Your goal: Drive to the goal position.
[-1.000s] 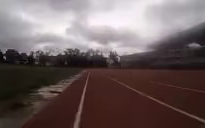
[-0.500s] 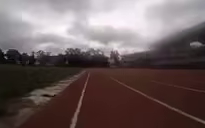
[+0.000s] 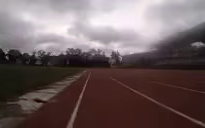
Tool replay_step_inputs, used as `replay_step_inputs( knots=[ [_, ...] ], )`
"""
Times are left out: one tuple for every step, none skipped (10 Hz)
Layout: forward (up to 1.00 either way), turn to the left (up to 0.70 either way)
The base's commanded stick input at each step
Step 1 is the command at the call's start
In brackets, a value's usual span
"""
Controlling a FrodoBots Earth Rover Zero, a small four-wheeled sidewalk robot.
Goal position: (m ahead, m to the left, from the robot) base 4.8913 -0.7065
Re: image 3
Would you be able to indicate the row of trees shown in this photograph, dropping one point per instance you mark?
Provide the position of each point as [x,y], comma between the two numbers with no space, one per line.
[73,57]

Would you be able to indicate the red running track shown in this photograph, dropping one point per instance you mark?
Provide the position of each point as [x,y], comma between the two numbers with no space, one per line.
[120,103]

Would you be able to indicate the pale concrete kerb strip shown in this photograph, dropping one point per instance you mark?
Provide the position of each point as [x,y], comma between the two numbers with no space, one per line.
[40,96]

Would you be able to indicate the grandstand building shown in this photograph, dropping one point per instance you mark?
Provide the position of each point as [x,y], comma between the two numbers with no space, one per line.
[183,50]

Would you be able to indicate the green grass field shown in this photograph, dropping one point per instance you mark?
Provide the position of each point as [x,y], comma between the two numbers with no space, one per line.
[20,78]

